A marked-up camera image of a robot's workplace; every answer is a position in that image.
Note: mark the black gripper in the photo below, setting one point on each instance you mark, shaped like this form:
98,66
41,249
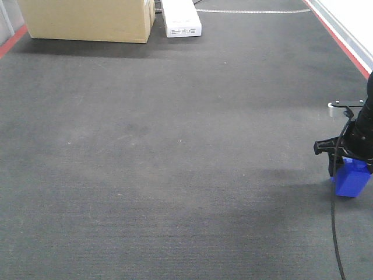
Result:
355,143

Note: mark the blue plastic bottle-shaped container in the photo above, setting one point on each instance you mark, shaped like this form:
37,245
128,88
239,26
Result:
352,176

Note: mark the white long carton box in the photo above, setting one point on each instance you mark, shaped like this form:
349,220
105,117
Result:
180,19

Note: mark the large cardboard box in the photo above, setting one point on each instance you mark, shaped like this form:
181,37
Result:
111,21

